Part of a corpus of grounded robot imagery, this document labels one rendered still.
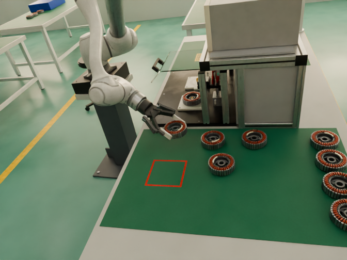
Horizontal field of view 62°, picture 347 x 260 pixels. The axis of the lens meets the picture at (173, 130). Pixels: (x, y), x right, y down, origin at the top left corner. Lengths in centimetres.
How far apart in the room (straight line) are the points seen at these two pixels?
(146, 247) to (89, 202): 135
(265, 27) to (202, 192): 75
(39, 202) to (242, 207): 183
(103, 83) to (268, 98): 74
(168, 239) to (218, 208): 22
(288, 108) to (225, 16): 50
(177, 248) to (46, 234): 143
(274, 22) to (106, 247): 110
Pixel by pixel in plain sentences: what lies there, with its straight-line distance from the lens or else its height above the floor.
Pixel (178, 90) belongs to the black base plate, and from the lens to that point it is 183.
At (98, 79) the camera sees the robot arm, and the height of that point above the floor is 113.
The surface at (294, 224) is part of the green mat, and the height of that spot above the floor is 75.
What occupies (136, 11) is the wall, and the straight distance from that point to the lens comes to 668.
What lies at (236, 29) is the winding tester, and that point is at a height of 121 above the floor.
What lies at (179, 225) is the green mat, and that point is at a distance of 109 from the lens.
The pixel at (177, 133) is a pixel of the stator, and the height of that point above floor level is 83.
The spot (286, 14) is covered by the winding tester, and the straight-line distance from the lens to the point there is 136.
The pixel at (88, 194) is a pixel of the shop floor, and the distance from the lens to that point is 243.
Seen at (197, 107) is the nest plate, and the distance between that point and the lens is 160.
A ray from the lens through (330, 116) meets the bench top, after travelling 160.
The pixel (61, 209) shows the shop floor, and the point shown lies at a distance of 243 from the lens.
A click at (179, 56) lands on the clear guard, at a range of 153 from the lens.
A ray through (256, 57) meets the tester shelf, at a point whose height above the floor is 112.
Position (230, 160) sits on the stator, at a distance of 124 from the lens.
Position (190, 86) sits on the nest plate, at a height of 78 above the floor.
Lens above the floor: 163
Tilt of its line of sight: 36 degrees down
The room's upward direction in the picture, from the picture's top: 11 degrees counter-clockwise
